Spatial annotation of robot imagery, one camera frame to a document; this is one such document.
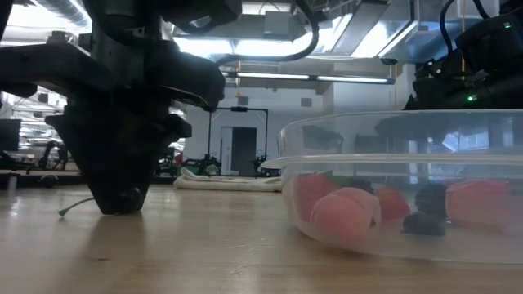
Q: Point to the square wall vent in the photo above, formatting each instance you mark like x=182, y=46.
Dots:
x=306, y=102
x=243, y=100

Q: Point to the dark door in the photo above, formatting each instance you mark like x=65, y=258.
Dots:
x=244, y=151

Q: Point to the black camera frame stand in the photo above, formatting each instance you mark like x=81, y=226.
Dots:
x=239, y=109

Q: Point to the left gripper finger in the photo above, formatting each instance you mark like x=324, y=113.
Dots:
x=114, y=163

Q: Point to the clear plastic container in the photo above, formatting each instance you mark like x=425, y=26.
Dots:
x=327, y=139

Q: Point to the large dark blackberry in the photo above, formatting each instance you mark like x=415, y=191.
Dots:
x=432, y=199

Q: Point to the orange pink peach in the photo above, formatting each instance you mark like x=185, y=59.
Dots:
x=478, y=202

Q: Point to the black table frame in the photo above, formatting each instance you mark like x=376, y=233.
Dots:
x=24, y=179

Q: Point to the grey ceiling air unit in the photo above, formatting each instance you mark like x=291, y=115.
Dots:
x=277, y=22

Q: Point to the black monitor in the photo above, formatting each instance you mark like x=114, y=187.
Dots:
x=10, y=134

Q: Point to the folded white plaid cloth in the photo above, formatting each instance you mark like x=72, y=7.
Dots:
x=224, y=183

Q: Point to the green white round object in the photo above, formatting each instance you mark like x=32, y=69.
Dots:
x=211, y=169

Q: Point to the ceiling light tube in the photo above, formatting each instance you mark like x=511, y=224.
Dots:
x=351, y=79
x=274, y=76

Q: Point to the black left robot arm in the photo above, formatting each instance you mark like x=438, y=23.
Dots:
x=41, y=69

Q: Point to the black round knob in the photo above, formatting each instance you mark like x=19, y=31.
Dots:
x=49, y=181

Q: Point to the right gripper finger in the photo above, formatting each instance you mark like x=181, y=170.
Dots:
x=408, y=122

